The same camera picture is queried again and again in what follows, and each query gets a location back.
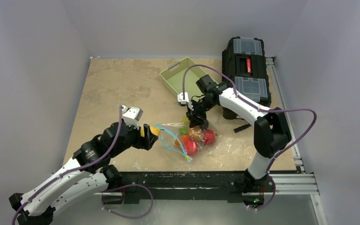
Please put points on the green yellow fake mango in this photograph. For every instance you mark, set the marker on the green yellow fake mango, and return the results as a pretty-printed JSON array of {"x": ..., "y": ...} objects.
[{"x": 183, "y": 130}]

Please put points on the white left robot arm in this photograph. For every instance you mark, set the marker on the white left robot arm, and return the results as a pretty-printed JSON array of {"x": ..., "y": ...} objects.
[{"x": 87, "y": 172}]

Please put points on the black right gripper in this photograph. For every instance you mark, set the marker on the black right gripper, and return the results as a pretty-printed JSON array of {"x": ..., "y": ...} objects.
[{"x": 195, "y": 114}]

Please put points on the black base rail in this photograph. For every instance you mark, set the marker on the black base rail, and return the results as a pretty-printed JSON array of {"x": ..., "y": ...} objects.
[{"x": 209, "y": 185}]

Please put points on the clear zip bag blue seal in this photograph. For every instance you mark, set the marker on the clear zip bag blue seal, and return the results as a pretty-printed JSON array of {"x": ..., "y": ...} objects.
[{"x": 170, "y": 139}]

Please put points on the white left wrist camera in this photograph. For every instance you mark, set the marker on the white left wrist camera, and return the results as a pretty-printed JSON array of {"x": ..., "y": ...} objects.
[{"x": 131, "y": 116}]

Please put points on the red fake apple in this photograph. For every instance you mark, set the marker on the red fake apple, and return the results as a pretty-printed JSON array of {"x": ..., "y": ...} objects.
[{"x": 209, "y": 137}]

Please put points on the brown fake potato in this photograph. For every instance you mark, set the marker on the brown fake potato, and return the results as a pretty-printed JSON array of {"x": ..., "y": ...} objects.
[{"x": 196, "y": 133}]

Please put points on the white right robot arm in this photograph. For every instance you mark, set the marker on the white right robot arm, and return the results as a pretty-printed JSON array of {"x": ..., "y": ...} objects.
[{"x": 271, "y": 130}]

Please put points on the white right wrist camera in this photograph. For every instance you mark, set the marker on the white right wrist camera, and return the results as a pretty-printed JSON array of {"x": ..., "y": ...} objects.
[{"x": 183, "y": 99}]

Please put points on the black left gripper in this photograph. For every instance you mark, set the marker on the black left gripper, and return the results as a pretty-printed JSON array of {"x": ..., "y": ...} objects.
[{"x": 146, "y": 142}]

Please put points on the yellow fake lemon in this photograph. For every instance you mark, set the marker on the yellow fake lemon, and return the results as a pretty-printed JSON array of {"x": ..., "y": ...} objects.
[{"x": 154, "y": 131}]

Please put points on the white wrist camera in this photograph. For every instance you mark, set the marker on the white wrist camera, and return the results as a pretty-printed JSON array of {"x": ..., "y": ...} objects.
[
  {"x": 131, "y": 116},
  {"x": 183, "y": 99}
]

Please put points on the black toolbox clear lids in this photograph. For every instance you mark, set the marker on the black toolbox clear lids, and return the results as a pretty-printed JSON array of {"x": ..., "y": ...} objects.
[{"x": 244, "y": 62}]

